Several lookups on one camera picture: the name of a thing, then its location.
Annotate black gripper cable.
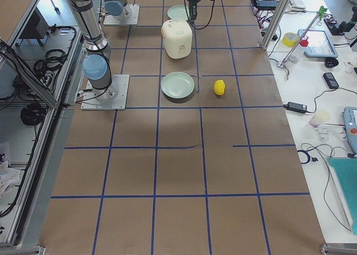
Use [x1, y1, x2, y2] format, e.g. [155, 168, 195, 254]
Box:
[192, 0, 217, 31]

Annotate white paper cup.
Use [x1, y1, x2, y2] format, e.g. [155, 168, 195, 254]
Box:
[309, 110, 330, 128]

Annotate far green plate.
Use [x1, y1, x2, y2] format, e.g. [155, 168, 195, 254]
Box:
[167, 5, 189, 21]

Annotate yellow lemon toy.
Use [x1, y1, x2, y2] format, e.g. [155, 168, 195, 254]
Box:
[213, 79, 226, 96]

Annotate black power adapter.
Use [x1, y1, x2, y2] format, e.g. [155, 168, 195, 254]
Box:
[283, 102, 307, 114]

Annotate teal tray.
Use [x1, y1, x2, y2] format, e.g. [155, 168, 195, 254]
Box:
[328, 158, 356, 235]

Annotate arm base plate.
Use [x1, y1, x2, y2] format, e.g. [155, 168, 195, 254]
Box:
[80, 75, 130, 110]
[104, 2, 140, 26]

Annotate yellow tape roll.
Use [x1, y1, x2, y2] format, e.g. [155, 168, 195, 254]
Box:
[282, 32, 300, 47]

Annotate white rice cooker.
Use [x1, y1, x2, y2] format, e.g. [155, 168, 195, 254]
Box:
[161, 18, 192, 59]

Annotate near green plate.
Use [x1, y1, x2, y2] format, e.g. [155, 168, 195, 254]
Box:
[161, 71, 195, 99]

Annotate green plate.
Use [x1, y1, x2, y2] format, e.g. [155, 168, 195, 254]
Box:
[161, 71, 195, 99]
[167, 5, 189, 21]

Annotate metal rod with green clip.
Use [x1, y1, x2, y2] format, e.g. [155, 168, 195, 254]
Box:
[277, 6, 327, 80]

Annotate aluminium frame post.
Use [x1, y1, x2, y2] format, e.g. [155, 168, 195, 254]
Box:
[260, 0, 290, 50]

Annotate blue teach pendant tablet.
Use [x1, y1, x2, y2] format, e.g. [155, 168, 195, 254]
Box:
[297, 30, 338, 58]

